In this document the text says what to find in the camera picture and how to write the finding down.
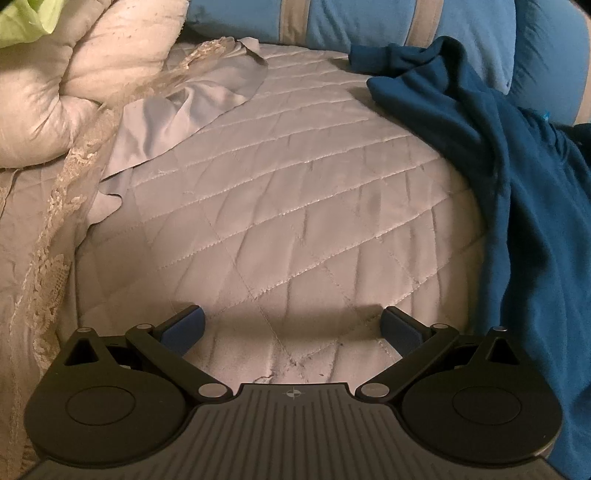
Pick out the grey quilted bedspread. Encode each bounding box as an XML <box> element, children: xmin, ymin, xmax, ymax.
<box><xmin>65</xmin><ymin>41</ymin><xmax>492</xmax><ymax>393</ymax></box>

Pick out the blue grey-striped pillow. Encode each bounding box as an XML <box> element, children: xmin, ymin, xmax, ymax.
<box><xmin>505</xmin><ymin>0</ymin><xmax>591</xmax><ymax>129</ymax></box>
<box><xmin>185</xmin><ymin>0</ymin><xmax>517</xmax><ymax>88</ymax></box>

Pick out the grey lace-trimmed sheet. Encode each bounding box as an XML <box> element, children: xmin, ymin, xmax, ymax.
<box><xmin>0</xmin><ymin>36</ymin><xmax>269</xmax><ymax>480</ymax></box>

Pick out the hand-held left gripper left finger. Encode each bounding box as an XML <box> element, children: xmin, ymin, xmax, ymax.
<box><xmin>60</xmin><ymin>305</ymin><xmax>232</xmax><ymax>402</ymax></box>

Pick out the white puffy comforter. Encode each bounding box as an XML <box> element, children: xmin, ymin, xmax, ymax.
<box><xmin>0</xmin><ymin>0</ymin><xmax>191</xmax><ymax>169</ymax></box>

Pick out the dark blue sweatshirt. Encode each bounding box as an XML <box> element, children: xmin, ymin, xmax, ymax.
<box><xmin>348</xmin><ymin>36</ymin><xmax>591</xmax><ymax>480</ymax></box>

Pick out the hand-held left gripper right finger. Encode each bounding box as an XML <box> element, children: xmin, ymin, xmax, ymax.
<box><xmin>355</xmin><ymin>305</ymin><xmax>532</xmax><ymax>400</ymax></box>

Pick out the lime green cloth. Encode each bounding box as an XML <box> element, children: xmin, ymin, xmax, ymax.
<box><xmin>0</xmin><ymin>0</ymin><xmax>70</xmax><ymax>49</ymax></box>

